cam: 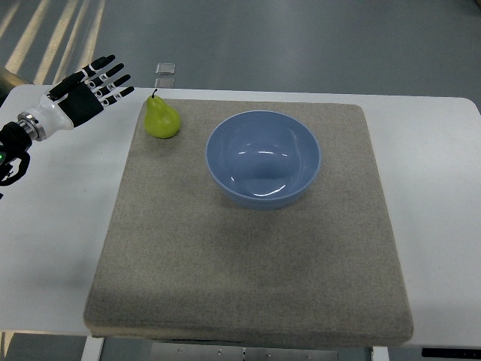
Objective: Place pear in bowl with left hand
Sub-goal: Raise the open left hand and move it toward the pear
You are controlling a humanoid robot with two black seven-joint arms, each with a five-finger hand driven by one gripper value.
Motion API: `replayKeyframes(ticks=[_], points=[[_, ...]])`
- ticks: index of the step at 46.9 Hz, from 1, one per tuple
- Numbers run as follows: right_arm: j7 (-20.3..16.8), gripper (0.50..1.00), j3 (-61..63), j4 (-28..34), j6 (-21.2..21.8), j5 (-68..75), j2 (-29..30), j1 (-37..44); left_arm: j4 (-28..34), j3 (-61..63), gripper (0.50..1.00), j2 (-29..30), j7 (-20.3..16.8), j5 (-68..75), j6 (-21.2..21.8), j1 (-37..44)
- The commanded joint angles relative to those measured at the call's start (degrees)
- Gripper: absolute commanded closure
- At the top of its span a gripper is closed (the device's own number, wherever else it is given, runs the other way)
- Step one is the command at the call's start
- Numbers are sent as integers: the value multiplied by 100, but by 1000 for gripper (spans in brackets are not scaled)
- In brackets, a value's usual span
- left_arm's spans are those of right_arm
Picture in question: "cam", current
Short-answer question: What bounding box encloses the green pear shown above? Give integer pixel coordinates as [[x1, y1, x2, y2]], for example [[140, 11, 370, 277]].
[[144, 89, 181, 139]]

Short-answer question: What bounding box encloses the floor socket plate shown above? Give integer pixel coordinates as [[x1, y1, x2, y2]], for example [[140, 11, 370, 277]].
[[155, 77, 175, 89], [155, 62, 176, 75]]

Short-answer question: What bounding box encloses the upper floor socket plate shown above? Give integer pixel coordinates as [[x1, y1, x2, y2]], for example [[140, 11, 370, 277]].
[[155, 62, 176, 75]]

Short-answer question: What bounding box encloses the metal table frame bracket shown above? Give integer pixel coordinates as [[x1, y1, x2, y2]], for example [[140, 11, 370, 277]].
[[148, 341, 339, 361]]

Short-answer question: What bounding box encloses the blue bowl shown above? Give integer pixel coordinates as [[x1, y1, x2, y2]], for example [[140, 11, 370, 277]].
[[205, 110, 322, 211]]

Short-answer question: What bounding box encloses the lower floor socket plate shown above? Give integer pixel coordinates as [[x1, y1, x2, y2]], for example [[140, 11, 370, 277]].
[[155, 77, 175, 89]]

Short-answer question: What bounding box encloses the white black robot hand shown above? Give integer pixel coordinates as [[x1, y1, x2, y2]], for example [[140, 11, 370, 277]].
[[17, 55, 135, 141]]

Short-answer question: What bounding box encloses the grey felt mat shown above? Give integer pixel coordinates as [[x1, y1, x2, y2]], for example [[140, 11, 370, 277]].
[[83, 100, 413, 348]]

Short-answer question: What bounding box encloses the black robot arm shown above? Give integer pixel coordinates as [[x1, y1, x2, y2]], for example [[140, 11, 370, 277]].
[[1, 122, 32, 187]]

